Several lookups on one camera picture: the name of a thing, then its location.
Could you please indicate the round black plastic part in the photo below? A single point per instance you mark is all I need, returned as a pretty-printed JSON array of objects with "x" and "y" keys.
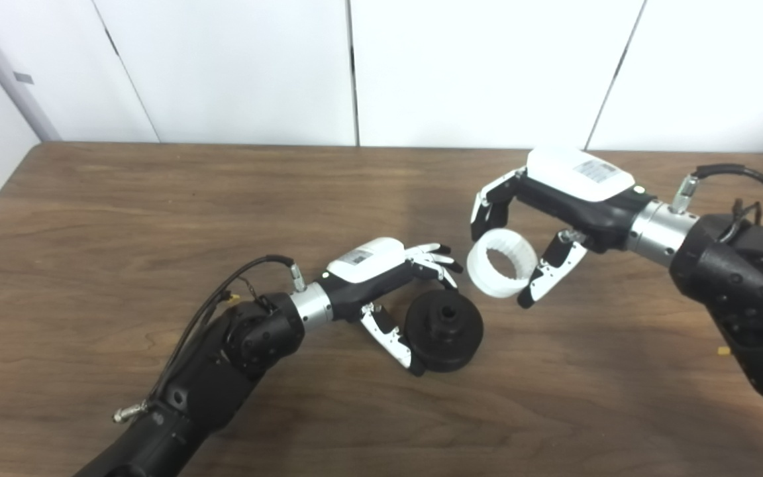
[{"x": 448, "y": 338}]

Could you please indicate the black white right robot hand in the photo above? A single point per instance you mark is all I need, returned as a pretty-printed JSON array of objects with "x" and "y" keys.
[{"x": 573, "y": 182}]

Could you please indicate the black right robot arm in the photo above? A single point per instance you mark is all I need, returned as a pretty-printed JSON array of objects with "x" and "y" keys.
[{"x": 739, "y": 278}]

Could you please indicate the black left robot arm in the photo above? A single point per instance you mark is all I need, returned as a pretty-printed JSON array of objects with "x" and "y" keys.
[{"x": 222, "y": 371}]

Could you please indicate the grey wall corner post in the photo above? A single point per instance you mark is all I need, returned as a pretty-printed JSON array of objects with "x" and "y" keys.
[{"x": 4, "y": 79}]

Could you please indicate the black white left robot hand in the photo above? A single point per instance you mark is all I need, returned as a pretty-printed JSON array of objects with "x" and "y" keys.
[{"x": 368, "y": 265}]

